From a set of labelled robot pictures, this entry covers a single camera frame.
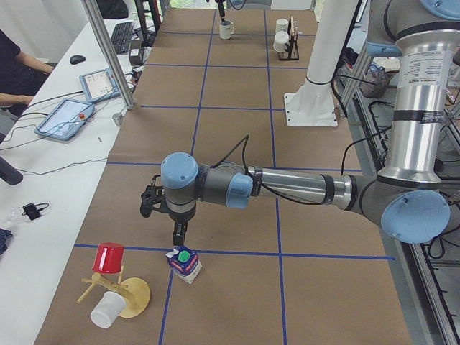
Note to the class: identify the white cup in rack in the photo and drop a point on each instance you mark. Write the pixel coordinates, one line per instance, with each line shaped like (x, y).
(281, 40)

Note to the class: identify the black keyboard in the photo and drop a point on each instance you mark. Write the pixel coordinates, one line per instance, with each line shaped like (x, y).
(122, 36)

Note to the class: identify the red cup on tree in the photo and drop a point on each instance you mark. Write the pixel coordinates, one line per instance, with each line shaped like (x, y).
(108, 258)

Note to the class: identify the white cup on tree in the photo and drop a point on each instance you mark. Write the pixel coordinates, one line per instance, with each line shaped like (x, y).
(107, 309)

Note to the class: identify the black power box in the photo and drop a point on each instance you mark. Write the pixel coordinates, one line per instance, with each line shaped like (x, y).
(136, 53)

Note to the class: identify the wooden mug tree stand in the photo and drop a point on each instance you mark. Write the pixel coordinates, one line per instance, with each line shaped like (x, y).
(134, 290)

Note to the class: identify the near teach pendant tablet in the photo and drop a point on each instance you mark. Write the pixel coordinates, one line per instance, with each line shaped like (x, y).
(64, 121)

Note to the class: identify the person in black shirt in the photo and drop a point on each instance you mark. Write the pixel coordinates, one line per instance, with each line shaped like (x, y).
(21, 76)

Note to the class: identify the white mug in rack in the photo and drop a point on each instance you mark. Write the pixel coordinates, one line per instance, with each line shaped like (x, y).
(281, 25)

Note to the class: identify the black computer mouse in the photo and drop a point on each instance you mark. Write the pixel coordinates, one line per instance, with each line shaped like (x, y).
(76, 59)

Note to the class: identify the far teach pendant tablet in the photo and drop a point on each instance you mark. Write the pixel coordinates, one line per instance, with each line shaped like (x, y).
(99, 85)

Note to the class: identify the blue white milk carton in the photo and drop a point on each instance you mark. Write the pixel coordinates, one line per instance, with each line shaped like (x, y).
(184, 262)

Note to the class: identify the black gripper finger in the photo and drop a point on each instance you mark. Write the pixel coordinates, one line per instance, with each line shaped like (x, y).
(221, 9)
(179, 232)

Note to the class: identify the teach pendant tablet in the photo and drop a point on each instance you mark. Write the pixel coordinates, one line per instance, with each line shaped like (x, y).
(64, 121)
(99, 85)

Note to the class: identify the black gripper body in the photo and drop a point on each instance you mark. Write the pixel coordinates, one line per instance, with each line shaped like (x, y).
(180, 218)

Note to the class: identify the white camera pillar base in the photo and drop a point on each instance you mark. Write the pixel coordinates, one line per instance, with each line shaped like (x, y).
(313, 103)

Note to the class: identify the small black adapter box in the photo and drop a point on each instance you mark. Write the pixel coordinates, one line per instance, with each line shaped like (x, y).
(34, 211)

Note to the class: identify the black wire cup rack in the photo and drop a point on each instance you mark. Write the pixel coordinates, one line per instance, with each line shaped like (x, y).
(291, 53)

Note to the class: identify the white mug with handle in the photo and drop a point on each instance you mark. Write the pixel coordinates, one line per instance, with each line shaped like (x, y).
(226, 30)

